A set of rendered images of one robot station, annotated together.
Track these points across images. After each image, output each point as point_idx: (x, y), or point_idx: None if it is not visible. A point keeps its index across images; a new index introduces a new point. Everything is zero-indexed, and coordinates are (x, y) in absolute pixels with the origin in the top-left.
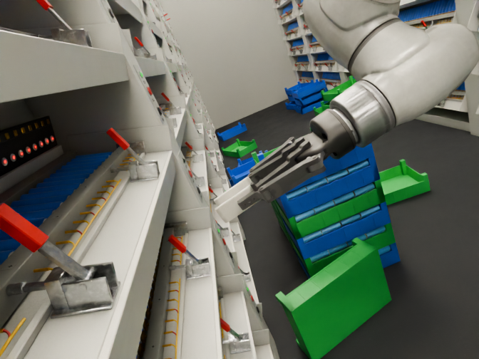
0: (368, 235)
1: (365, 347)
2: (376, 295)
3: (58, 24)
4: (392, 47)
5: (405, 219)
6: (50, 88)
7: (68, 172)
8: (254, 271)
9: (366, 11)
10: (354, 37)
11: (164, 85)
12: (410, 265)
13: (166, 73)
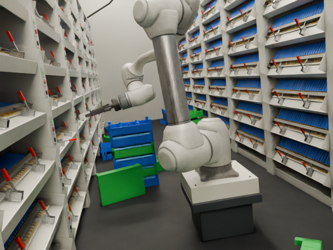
0: (145, 167)
1: (125, 203)
2: (138, 187)
3: (50, 56)
4: (134, 86)
5: (174, 173)
6: (54, 74)
7: None
8: (93, 184)
9: (131, 76)
10: (128, 81)
11: (76, 82)
12: (161, 186)
13: (79, 77)
